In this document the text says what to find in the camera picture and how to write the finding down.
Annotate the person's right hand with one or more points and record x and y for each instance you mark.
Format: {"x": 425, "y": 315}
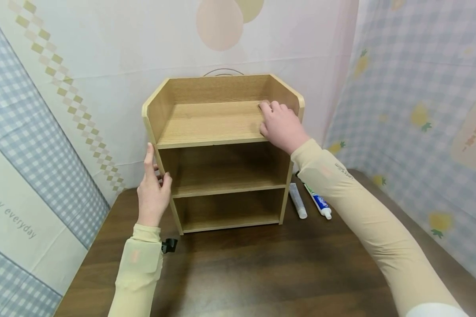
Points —
{"x": 283, "y": 127}

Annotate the person's left hand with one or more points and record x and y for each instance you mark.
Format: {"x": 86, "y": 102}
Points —
{"x": 152, "y": 198}

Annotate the light wooden shelf unit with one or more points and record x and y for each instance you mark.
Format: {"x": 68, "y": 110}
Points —
{"x": 218, "y": 125}

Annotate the black wrist band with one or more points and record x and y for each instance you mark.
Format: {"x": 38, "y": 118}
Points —
{"x": 169, "y": 245}

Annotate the plain white tube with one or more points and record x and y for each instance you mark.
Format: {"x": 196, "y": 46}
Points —
{"x": 298, "y": 201}

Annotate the white blue green toothpaste tube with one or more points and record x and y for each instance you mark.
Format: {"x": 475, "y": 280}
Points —
{"x": 319, "y": 203}

